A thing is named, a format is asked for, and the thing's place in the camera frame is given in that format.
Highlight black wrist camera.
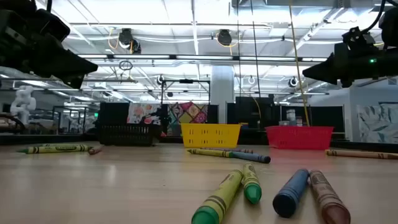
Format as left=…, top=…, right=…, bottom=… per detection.
left=34, top=8, right=72, bottom=43
left=341, top=26, right=377, bottom=52

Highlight black right camera cable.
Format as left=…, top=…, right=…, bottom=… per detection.
left=361, top=0, right=387, bottom=34

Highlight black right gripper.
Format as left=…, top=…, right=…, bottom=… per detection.
left=302, top=43, right=398, bottom=88

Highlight black plastic basket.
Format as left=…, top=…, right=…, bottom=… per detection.
left=95, top=123, right=162, bottom=147

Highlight black frame stand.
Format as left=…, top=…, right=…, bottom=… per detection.
left=160, top=79, right=211, bottom=138

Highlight black hanging cable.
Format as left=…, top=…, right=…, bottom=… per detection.
left=236, top=0, right=242, bottom=98
left=250, top=0, right=262, bottom=99

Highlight stacked plastic containers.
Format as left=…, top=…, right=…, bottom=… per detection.
left=285, top=108, right=304, bottom=127

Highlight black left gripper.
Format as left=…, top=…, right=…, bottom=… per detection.
left=0, top=17, right=99, bottom=90

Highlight red plastic basket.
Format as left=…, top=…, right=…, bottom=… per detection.
left=266, top=125, right=335, bottom=151

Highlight black ceiling cable reel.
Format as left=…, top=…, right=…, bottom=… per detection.
left=118, top=27, right=142, bottom=54
left=216, top=29, right=233, bottom=47

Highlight white pillar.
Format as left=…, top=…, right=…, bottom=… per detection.
left=210, top=65, right=235, bottom=124

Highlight floral patterned cloth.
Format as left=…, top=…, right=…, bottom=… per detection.
left=126, top=103, right=162, bottom=126

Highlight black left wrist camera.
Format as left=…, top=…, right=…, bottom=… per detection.
left=34, top=8, right=72, bottom=43

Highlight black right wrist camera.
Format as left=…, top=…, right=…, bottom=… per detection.
left=341, top=26, right=377, bottom=52

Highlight yellow plastic basket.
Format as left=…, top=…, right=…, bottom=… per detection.
left=180, top=123, right=242, bottom=149

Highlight blue crayon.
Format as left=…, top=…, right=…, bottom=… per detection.
left=231, top=151, right=272, bottom=164
left=272, top=168, right=310, bottom=218

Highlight yellow hanging cable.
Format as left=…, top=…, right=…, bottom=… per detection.
left=288, top=0, right=311, bottom=127

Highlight patchwork patterned cloth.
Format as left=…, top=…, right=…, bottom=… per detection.
left=167, top=101, right=209, bottom=137

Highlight leaf patterned cloth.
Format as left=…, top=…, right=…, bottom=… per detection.
left=356, top=102, right=398, bottom=144

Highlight black partition panel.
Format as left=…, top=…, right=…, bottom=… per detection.
left=281, top=105, right=345, bottom=133
left=99, top=101, right=130, bottom=125
left=226, top=96, right=282, bottom=129

